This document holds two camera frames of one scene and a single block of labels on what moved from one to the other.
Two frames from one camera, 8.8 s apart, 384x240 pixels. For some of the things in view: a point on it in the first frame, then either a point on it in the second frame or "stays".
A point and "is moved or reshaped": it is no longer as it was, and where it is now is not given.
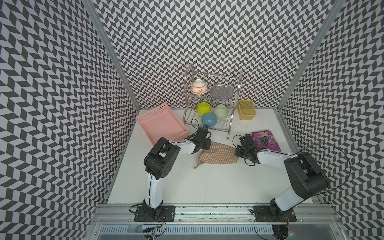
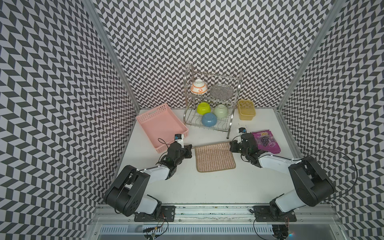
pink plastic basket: x=161 y=122 stays
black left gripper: x=207 y=146 → x=187 y=149
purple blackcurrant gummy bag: x=264 y=139 stays
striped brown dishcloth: x=218 y=154 is moved or reshaped
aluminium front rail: x=212 y=214 stays
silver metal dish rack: x=210 y=99 stays
